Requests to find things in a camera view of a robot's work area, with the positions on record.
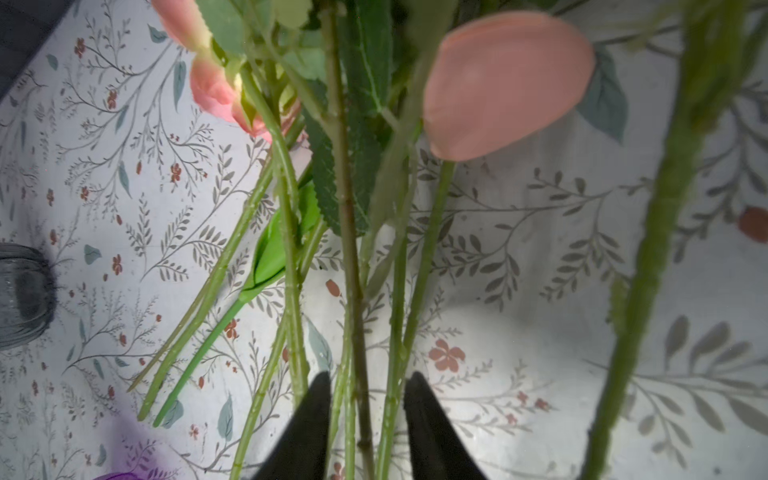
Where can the red glass vase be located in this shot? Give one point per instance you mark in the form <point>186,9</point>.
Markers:
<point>28,295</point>

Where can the blue purple glass vase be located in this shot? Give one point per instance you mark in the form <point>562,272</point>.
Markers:
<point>119,476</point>

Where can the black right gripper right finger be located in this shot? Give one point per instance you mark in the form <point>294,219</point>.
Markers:
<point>436,452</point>

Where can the pile of artificial flowers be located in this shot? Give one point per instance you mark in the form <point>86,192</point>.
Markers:
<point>360,150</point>

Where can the floral patterned table mat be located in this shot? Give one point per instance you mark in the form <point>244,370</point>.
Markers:
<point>131,193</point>

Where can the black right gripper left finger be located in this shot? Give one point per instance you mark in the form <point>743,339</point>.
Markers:
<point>300,453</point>

